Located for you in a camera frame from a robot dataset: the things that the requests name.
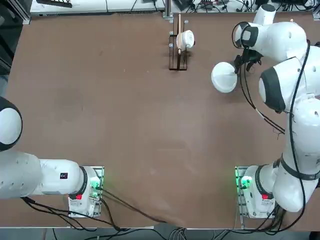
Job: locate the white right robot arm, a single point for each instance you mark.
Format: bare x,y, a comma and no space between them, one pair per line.
300,130

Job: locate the metal base plate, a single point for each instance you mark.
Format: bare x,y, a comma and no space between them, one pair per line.
100,170
238,172

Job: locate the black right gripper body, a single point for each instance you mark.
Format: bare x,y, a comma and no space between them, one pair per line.
252,57

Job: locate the aluminium profile rail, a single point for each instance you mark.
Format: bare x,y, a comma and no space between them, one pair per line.
25,17

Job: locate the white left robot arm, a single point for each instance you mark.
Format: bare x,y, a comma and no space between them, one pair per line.
55,175

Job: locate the aluminium profile post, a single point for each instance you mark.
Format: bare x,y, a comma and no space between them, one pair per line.
167,10

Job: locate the white plate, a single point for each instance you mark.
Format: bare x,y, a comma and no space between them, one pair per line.
223,78

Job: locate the white cup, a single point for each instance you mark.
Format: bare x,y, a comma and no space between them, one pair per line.
186,38

